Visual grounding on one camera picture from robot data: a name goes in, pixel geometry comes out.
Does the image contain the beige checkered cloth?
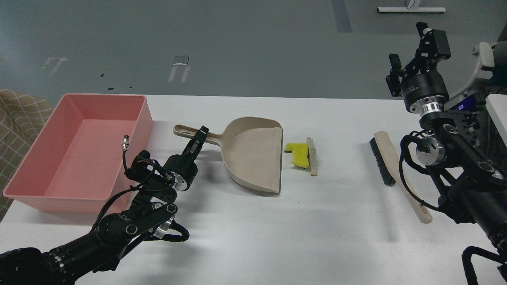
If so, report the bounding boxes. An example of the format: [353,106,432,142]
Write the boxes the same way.
[0,88,53,220]

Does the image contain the yellow sponge piece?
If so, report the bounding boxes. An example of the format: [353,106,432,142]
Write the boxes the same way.
[284,143,309,169]

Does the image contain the white bread slice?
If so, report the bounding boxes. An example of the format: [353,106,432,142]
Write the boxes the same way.
[306,137,318,177]

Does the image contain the beige brush black bristles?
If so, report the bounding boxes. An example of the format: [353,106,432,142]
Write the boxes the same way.
[369,131,433,224]

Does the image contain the white side table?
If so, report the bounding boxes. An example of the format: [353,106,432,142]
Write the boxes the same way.
[486,94,507,145]

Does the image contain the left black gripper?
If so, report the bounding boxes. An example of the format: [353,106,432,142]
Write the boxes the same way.
[163,125,209,191]

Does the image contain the white chair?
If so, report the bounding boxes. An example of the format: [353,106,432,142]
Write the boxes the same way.
[445,42,497,109]

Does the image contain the seated person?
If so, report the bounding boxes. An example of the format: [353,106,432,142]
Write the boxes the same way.
[483,25,507,169]

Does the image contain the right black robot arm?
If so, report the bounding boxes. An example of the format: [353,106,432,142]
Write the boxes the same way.
[375,22,506,285]

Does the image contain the white floor stand base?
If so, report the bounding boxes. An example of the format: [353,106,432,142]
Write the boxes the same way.
[377,0,447,14]

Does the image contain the beige plastic dustpan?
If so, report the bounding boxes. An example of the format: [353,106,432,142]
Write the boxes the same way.
[173,116,284,196]

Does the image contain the pink plastic bin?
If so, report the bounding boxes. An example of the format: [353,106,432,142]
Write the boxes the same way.
[4,94,153,214]

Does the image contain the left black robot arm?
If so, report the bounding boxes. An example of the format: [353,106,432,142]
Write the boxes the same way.
[1,126,209,285]

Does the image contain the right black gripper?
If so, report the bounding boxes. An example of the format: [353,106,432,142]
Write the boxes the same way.
[386,22,451,113]

